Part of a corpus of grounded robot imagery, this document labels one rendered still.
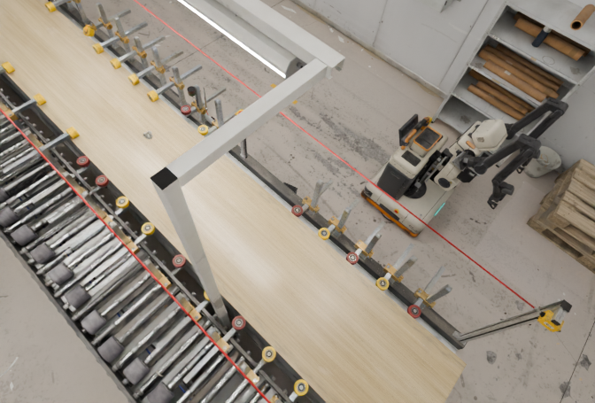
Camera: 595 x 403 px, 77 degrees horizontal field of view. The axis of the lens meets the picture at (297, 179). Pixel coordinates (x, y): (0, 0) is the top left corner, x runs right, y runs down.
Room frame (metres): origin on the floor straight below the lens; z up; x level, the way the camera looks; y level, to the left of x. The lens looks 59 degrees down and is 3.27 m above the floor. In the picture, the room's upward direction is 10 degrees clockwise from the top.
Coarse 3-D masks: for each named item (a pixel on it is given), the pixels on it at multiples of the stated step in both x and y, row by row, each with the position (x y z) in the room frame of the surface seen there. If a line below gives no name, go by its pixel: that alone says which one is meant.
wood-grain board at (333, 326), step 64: (0, 0) 2.80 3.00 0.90; (0, 64) 2.04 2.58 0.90; (64, 64) 2.16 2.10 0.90; (64, 128) 1.52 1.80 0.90; (128, 128) 1.62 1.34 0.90; (192, 128) 1.72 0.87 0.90; (128, 192) 1.09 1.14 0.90; (192, 192) 1.18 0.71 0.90; (256, 192) 1.26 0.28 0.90; (256, 256) 0.80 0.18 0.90; (320, 256) 0.87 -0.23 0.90; (256, 320) 0.41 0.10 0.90; (320, 320) 0.47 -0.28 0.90; (384, 320) 0.54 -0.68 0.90; (320, 384) 0.13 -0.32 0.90; (384, 384) 0.19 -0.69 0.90; (448, 384) 0.24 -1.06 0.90
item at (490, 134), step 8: (488, 120) 1.92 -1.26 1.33; (496, 120) 1.88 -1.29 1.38; (480, 128) 1.83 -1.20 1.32; (488, 128) 1.80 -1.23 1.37; (496, 128) 1.80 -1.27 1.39; (504, 128) 1.85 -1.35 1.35; (472, 136) 1.78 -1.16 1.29; (480, 136) 1.76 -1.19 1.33; (488, 136) 1.73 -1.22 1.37; (496, 136) 1.75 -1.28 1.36; (504, 136) 1.81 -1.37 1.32; (480, 144) 1.74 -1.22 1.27; (488, 144) 1.71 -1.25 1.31; (496, 144) 1.71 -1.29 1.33
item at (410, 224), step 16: (368, 192) 1.86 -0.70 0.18; (416, 192) 1.89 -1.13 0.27; (432, 192) 1.91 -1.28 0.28; (448, 192) 1.95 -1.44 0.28; (384, 208) 1.72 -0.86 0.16; (400, 208) 1.69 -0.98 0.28; (416, 208) 1.71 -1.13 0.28; (432, 208) 1.74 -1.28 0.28; (400, 224) 1.61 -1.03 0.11; (416, 224) 1.56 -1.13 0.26
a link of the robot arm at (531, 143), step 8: (520, 136) 1.56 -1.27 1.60; (528, 136) 1.56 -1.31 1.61; (512, 144) 1.54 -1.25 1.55; (520, 144) 1.51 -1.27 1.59; (528, 144) 1.50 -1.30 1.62; (536, 144) 1.50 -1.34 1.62; (496, 152) 1.57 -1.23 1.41; (504, 152) 1.54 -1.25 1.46; (512, 152) 1.52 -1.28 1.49; (536, 152) 1.46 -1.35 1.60; (488, 160) 1.56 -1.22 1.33; (496, 160) 1.54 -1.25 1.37; (480, 168) 1.55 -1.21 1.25
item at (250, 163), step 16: (80, 16) 3.00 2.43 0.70; (96, 32) 2.82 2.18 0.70; (112, 48) 2.64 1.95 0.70; (128, 64) 2.50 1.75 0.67; (144, 80) 2.38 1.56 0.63; (176, 96) 2.19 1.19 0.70; (208, 128) 1.90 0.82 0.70; (240, 160) 1.66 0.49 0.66; (256, 160) 1.66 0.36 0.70; (272, 176) 1.54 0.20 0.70; (288, 192) 1.42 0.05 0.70; (320, 224) 1.19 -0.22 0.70; (336, 240) 1.09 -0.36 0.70; (368, 272) 0.91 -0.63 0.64; (384, 272) 0.91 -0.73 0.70; (400, 288) 0.82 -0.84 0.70; (432, 320) 0.64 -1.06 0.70; (448, 336) 0.55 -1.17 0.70
